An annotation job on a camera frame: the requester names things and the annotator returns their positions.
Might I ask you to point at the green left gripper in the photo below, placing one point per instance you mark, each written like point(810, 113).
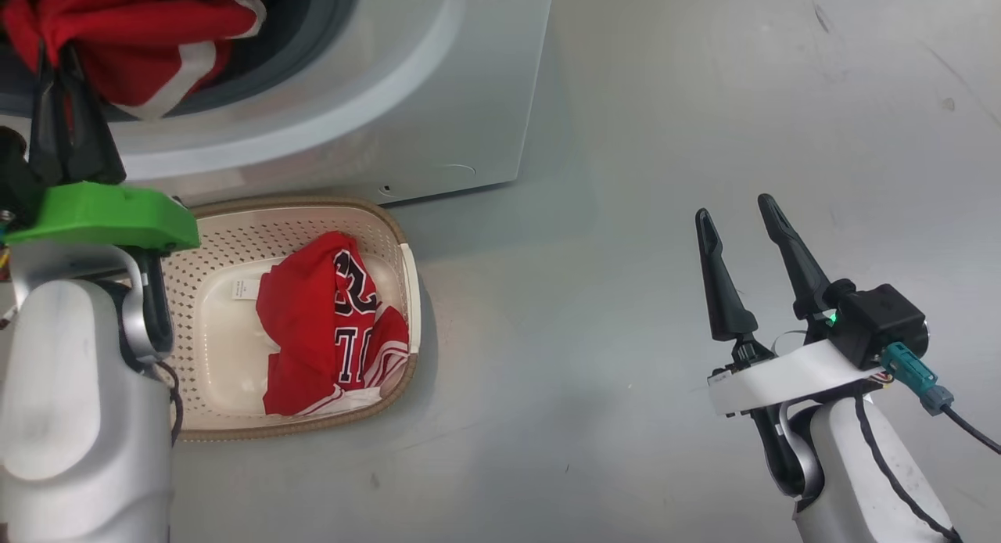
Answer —
point(109, 218)

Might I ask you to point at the red garment with white stripe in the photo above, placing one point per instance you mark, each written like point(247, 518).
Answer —
point(141, 34)

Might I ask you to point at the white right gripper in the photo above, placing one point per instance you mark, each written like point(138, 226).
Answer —
point(782, 379)

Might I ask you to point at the white washing machine body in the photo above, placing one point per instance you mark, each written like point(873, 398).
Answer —
point(438, 97)

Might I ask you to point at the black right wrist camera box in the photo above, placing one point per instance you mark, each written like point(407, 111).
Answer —
point(880, 324)

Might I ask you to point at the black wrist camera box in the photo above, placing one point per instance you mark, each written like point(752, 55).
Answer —
point(880, 324)
point(16, 183)

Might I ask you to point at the white basket tag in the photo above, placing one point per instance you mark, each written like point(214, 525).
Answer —
point(244, 289)

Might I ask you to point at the cream perforated laundry basket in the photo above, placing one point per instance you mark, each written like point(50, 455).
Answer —
point(227, 355)

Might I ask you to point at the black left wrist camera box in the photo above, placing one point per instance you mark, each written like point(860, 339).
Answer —
point(16, 183)

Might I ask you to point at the red jersey with black letters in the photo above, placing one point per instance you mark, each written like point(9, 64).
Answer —
point(301, 332)

